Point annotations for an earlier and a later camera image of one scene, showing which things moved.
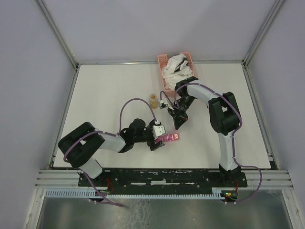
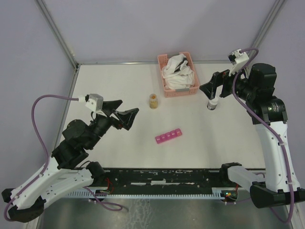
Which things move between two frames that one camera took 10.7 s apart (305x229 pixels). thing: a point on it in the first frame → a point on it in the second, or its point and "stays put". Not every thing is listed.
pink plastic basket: x=162 y=60 stays put
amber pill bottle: x=153 y=101 stays put
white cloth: x=171 y=76 stays put
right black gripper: x=178 y=119 → x=210 y=88
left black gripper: x=149 y=128 → x=127 y=117
